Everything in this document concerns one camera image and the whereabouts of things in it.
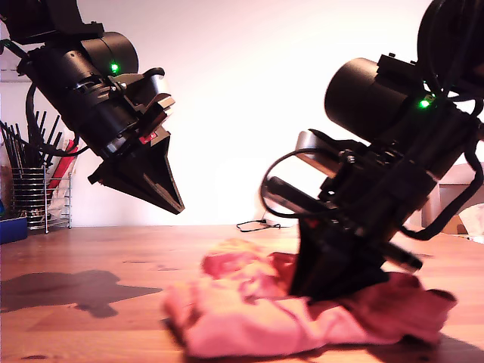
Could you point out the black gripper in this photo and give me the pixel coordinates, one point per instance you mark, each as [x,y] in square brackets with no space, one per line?
[109,125]
[370,204]

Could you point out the red paper chopstick sleeve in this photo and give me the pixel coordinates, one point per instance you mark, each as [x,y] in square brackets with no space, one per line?
[64,162]

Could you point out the white tissue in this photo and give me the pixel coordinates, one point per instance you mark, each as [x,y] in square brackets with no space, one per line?
[474,221]

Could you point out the white wall rail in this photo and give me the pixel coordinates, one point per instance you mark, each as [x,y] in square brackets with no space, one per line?
[11,75]

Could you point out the wooden chair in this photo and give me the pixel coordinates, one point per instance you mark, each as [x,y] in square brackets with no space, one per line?
[431,215]

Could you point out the dark blue box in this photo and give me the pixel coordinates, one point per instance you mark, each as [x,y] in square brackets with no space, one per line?
[11,230]

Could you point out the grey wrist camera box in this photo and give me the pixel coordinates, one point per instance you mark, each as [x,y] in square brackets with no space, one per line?
[159,85]
[306,141]

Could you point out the pink underwear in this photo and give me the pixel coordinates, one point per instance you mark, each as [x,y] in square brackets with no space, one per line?
[283,321]

